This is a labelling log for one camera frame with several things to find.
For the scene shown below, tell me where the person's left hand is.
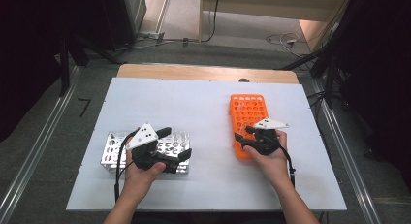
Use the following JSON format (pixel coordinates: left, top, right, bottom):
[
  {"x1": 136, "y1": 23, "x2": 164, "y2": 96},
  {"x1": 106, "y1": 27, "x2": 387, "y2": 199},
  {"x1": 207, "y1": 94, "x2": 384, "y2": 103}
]
[{"x1": 124, "y1": 136, "x2": 167, "y2": 200}]

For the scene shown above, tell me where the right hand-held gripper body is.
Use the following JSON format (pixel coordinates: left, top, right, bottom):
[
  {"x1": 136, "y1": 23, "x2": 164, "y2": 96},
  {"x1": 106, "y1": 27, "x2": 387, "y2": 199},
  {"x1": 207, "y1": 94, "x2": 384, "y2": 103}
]
[{"x1": 243, "y1": 117, "x2": 290, "y2": 156}]

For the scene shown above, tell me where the aluminium floor rail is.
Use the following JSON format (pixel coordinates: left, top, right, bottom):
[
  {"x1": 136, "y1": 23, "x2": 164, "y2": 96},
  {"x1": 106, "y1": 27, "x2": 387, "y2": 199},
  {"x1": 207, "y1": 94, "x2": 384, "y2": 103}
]
[
  {"x1": 309, "y1": 80, "x2": 382, "y2": 224},
  {"x1": 0, "y1": 66, "x2": 81, "y2": 224}
]

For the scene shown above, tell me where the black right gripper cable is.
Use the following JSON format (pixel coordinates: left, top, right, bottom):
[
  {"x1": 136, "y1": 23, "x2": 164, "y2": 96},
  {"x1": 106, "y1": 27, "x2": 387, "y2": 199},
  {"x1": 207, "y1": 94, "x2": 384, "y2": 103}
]
[{"x1": 279, "y1": 145, "x2": 297, "y2": 188}]

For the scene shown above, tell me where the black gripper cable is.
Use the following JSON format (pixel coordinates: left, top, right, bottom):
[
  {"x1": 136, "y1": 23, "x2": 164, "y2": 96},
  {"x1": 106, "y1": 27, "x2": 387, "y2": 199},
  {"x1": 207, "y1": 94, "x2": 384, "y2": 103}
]
[
  {"x1": 114, "y1": 130, "x2": 140, "y2": 203},
  {"x1": 279, "y1": 145, "x2": 297, "y2": 188}
]

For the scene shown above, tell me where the black curtain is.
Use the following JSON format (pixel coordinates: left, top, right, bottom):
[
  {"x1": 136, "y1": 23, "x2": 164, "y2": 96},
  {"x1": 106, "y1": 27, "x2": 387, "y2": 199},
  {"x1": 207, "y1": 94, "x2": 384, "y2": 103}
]
[
  {"x1": 0, "y1": 0, "x2": 108, "y2": 143},
  {"x1": 329, "y1": 0, "x2": 411, "y2": 186}
]

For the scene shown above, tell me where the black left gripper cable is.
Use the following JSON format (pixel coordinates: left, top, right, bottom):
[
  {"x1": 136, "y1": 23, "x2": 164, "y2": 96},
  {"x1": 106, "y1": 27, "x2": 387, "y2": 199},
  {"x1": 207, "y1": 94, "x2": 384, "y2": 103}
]
[{"x1": 114, "y1": 130, "x2": 140, "y2": 203}]

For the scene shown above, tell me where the dark cabinet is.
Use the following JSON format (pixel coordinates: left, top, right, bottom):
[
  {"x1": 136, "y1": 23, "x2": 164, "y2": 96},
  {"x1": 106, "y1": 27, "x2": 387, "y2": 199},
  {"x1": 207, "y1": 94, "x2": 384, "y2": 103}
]
[{"x1": 100, "y1": 0, "x2": 147, "y2": 51}]

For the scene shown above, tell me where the orange plastic test tube rack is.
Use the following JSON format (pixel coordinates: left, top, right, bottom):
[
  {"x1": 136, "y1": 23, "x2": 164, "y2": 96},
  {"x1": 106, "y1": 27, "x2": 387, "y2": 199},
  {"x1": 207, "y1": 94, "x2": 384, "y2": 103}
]
[{"x1": 228, "y1": 93, "x2": 270, "y2": 160}]

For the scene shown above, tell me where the white board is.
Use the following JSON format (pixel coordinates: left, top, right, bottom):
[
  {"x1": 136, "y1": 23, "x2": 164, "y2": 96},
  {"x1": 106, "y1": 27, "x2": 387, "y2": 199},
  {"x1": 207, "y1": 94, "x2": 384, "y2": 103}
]
[{"x1": 66, "y1": 77, "x2": 347, "y2": 212}]

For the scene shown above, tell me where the person's right hand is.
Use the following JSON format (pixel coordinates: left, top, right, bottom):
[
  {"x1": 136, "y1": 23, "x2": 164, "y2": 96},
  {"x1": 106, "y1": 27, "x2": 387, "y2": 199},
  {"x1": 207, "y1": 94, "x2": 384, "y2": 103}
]
[{"x1": 242, "y1": 129, "x2": 292, "y2": 187}]

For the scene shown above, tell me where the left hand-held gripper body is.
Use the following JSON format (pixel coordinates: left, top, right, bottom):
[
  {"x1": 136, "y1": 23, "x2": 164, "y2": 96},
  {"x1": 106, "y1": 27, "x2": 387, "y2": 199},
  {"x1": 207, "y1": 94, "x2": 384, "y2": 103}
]
[{"x1": 125, "y1": 121, "x2": 180, "y2": 174}]

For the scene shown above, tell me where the black metal stand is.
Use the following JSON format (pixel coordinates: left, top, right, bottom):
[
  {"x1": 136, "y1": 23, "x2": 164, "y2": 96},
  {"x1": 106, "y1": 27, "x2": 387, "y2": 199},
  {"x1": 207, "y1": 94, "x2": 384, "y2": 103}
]
[
  {"x1": 57, "y1": 33, "x2": 125, "y2": 97},
  {"x1": 274, "y1": 39, "x2": 353, "y2": 110}
]

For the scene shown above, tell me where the wooden table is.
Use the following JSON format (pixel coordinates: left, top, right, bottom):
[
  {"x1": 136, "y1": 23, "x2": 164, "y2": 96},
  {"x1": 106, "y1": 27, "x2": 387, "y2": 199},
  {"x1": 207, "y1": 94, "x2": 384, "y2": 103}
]
[{"x1": 116, "y1": 63, "x2": 300, "y2": 85}]

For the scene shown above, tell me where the silver metal test tube rack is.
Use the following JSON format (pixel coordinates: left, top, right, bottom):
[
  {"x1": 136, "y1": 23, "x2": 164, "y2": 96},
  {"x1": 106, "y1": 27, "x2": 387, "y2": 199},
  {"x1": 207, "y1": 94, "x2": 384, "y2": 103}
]
[{"x1": 100, "y1": 130, "x2": 192, "y2": 176}]

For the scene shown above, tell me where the black hanging cable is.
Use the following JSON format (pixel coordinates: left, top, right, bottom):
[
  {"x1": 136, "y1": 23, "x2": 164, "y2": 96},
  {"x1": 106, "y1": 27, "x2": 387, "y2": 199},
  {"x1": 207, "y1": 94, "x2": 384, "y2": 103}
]
[{"x1": 203, "y1": 0, "x2": 221, "y2": 43}]

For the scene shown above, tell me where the white floor cable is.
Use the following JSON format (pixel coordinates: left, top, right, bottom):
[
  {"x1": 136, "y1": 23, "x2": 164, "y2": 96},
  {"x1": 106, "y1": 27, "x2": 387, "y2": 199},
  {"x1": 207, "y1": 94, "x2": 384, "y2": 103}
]
[{"x1": 265, "y1": 32, "x2": 302, "y2": 49}]

